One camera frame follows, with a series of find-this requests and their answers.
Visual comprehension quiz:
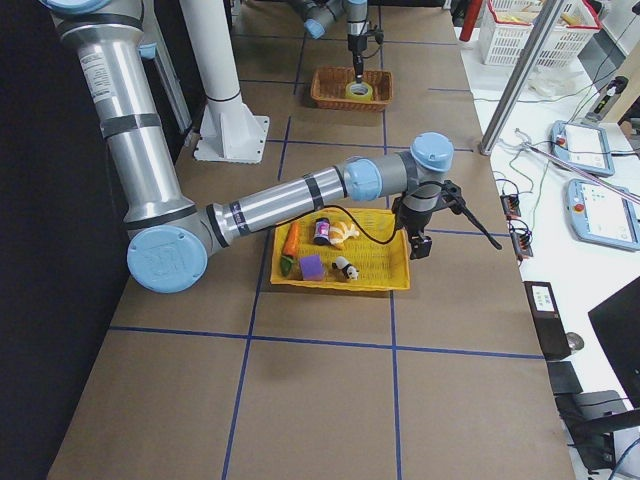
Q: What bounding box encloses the toy panda figure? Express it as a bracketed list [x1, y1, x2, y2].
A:
[332, 256, 359, 280]

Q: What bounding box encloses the yellow tape roll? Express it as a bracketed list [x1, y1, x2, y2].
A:
[345, 82, 373, 102]

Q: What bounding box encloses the teach pendant tablet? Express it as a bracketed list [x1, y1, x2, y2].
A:
[565, 179, 639, 252]
[550, 120, 615, 177]

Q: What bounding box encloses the aluminium frame post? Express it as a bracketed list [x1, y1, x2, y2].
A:
[478, 1, 593, 156]

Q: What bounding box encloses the purple foam block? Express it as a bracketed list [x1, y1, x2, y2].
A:
[299, 254, 325, 281]

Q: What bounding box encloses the crossing blue tape line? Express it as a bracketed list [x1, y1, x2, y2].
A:
[108, 326, 544, 360]

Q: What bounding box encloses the black box device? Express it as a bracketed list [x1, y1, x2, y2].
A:
[523, 281, 571, 361]

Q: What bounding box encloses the teach pendant tablet far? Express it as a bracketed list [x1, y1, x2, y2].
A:
[550, 120, 615, 177]

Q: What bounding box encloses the yellow woven tray basket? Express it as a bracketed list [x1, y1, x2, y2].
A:
[270, 207, 410, 292]

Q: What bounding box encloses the small circuit board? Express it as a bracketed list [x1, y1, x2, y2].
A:
[500, 194, 521, 219]

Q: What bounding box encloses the long blue tape line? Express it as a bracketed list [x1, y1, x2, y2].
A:
[219, 115, 294, 480]

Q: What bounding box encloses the orange toy carrot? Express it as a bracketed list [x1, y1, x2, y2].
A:
[280, 221, 300, 276]

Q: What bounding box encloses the toy croissant bread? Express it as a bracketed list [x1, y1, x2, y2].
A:
[329, 221, 360, 250]

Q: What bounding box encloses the black camera cable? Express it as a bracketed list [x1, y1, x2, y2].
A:
[279, 182, 451, 246]

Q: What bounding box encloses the black computer monitor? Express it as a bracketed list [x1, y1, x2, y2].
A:
[588, 278, 640, 407]

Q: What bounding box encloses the brown wicker basket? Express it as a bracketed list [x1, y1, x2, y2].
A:
[310, 66, 393, 112]

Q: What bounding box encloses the white plastic crate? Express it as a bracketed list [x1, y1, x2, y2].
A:
[478, 1, 602, 68]

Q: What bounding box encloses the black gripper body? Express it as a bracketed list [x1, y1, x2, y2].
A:
[393, 196, 432, 260]
[347, 34, 367, 82]

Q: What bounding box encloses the teach pendant tablet near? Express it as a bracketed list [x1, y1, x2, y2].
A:
[565, 179, 639, 252]

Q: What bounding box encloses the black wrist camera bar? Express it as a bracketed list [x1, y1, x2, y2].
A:
[440, 180, 502, 250]

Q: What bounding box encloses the small purple drink can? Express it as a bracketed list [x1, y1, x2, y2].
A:
[313, 217, 331, 246]

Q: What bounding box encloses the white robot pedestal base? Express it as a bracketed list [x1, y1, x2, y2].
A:
[180, 0, 270, 164]

